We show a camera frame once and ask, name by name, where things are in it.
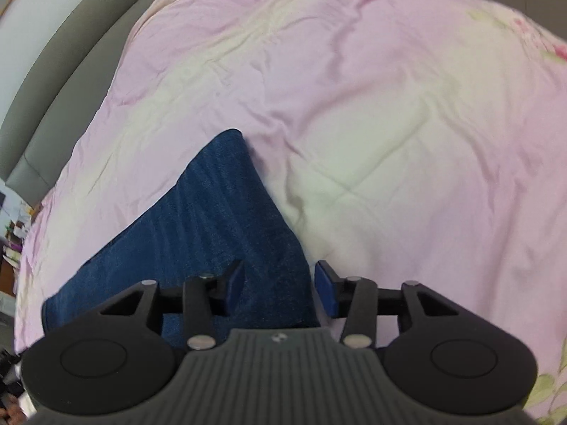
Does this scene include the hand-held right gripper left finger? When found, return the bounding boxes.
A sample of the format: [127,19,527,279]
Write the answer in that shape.
[98,259,246,351]

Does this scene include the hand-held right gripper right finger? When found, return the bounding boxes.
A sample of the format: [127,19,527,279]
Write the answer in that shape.
[314,260,464,350]

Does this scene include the blue denim pants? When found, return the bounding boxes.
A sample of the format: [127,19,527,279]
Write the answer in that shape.
[41,129,320,351]

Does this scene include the wooden nightstand with white top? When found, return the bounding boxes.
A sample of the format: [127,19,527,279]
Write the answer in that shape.
[0,181,36,302]

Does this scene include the pink floral blanket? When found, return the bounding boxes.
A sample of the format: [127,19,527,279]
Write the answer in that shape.
[12,0,567,423]

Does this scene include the grey padded headboard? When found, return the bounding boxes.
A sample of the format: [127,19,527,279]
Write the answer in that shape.
[0,0,209,194]

